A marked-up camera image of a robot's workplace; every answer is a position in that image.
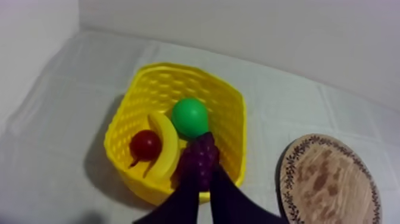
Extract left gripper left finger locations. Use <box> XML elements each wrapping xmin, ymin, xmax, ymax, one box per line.
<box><xmin>133</xmin><ymin>167</ymin><xmax>201</xmax><ymax>224</ymax></box>

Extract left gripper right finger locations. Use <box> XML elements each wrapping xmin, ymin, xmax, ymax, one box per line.
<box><xmin>209</xmin><ymin>165</ymin><xmax>290</xmax><ymax>224</ymax></box>

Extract yellow toy banana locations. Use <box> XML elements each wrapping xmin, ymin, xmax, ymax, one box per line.
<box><xmin>142</xmin><ymin>111</ymin><xmax>182</xmax><ymax>185</ymax></box>

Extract round wooden board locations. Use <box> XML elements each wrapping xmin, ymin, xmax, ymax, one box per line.
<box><xmin>276</xmin><ymin>133</ymin><xmax>383</xmax><ymax>224</ymax></box>

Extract yellow plastic basket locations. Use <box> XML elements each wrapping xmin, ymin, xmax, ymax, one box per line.
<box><xmin>104</xmin><ymin>61</ymin><xmax>248</xmax><ymax>207</ymax></box>

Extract purple toy grapes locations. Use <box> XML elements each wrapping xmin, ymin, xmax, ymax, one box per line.
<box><xmin>173</xmin><ymin>132</ymin><xmax>220</xmax><ymax>192</ymax></box>

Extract small red fruit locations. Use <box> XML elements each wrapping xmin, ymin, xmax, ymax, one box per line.
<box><xmin>128</xmin><ymin>129</ymin><xmax>163</xmax><ymax>169</ymax></box>

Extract green toy pear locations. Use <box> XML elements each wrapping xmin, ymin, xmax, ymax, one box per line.
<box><xmin>171</xmin><ymin>97</ymin><xmax>210</xmax><ymax>140</ymax></box>

